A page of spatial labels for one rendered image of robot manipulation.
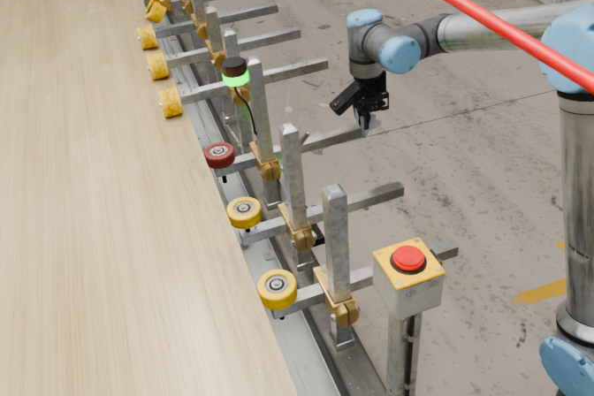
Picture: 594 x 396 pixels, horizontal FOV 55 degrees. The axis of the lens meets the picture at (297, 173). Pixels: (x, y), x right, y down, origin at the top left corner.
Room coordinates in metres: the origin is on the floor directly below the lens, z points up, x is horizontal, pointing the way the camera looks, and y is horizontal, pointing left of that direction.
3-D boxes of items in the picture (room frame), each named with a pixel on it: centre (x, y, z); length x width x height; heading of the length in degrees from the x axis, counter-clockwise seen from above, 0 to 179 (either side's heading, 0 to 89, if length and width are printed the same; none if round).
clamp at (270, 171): (1.25, 0.09, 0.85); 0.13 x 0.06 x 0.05; 16
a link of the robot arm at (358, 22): (1.35, -0.21, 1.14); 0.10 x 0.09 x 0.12; 24
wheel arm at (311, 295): (0.81, -0.13, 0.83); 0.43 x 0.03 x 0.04; 106
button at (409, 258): (0.50, -0.13, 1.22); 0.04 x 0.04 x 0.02
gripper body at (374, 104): (1.36, -0.22, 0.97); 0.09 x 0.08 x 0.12; 106
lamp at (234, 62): (1.22, 0.12, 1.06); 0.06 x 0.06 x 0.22; 16
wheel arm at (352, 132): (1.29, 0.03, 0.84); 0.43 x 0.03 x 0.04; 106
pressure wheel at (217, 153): (1.23, 0.20, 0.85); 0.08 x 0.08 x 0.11
